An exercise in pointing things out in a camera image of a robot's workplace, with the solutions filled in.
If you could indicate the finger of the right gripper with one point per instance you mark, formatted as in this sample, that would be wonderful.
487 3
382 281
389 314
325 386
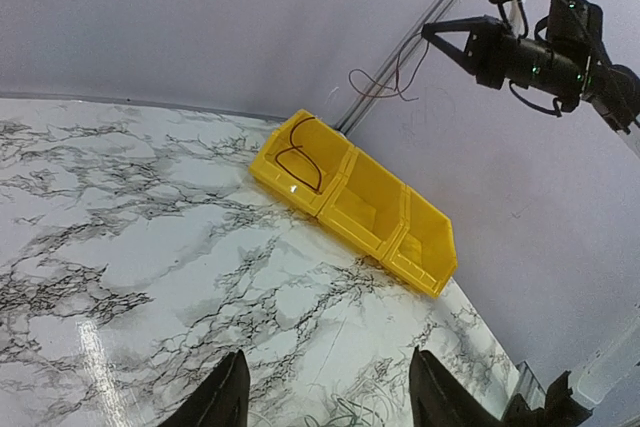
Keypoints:
475 25
460 57

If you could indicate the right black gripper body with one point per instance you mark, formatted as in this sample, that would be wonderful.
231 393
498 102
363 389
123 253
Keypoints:
497 56

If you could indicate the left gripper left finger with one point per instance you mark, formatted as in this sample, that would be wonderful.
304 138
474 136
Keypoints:
221 400

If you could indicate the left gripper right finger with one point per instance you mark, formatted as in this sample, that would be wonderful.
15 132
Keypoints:
439 400

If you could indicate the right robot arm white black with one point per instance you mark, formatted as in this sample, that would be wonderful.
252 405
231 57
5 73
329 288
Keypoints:
562 55

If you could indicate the yellow bin right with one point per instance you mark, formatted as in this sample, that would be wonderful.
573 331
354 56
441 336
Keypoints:
424 254

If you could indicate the yellow bin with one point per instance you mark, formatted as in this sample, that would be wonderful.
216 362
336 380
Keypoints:
303 161
367 208
424 254

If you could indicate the yellow bin middle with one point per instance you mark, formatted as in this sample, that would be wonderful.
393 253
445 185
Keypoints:
367 208

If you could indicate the yellow bin left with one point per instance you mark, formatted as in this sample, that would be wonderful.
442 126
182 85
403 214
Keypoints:
303 161

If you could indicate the right aluminium frame post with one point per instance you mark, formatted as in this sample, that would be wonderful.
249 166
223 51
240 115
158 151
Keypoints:
393 79

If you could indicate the aluminium front rail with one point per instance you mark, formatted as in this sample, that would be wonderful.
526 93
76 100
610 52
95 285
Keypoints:
528 393

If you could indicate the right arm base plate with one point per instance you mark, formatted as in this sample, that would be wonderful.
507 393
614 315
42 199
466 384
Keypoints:
560 408

